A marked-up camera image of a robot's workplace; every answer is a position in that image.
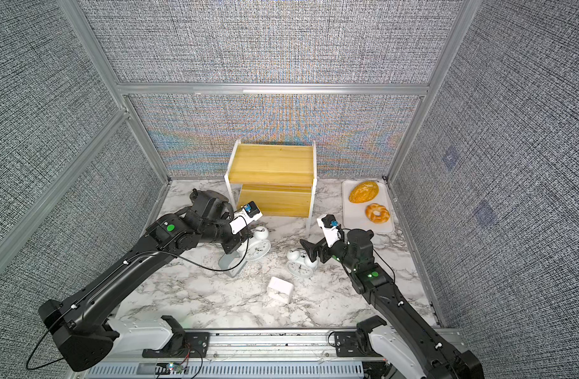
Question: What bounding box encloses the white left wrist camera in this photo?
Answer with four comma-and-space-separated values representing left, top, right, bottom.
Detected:
229, 202, 262, 235

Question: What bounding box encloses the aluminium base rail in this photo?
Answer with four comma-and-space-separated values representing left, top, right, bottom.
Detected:
66, 328, 480, 379

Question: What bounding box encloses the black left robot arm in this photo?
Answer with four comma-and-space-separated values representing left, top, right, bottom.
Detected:
38, 189, 262, 372

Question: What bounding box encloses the white cube digital clock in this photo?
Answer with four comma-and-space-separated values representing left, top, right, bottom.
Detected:
267, 276, 294, 304

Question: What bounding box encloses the yellow wooden two-tier shelf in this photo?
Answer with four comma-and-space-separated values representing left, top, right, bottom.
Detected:
224, 139, 318, 237

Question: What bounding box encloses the white twin-bell alarm clock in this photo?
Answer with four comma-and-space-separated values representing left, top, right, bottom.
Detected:
246, 226, 271, 262

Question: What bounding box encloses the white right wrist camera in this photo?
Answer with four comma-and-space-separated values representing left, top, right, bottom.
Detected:
317, 214, 341, 248

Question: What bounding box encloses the glass jar black lid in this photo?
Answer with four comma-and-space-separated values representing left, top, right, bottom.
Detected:
189, 189, 199, 204

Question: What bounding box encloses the grey rectangular digital clock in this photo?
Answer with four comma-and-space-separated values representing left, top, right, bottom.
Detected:
218, 251, 247, 278

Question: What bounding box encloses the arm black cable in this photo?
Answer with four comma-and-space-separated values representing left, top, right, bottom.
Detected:
336, 226, 398, 285
26, 222, 251, 371

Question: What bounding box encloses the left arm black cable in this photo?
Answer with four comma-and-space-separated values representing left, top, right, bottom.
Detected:
26, 222, 251, 371

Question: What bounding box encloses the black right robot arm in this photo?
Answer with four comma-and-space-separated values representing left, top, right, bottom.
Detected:
300, 227, 485, 378

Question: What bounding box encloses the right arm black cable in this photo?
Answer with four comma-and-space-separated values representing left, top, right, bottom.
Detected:
336, 226, 398, 285

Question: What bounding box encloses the white cutting board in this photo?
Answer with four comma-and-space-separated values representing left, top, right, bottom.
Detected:
341, 180, 395, 235

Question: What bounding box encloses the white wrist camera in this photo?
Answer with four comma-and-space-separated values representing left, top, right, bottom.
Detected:
317, 214, 341, 248
229, 202, 262, 235

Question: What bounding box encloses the glazed ring pastry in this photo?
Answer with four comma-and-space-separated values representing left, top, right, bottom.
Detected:
365, 203, 390, 224

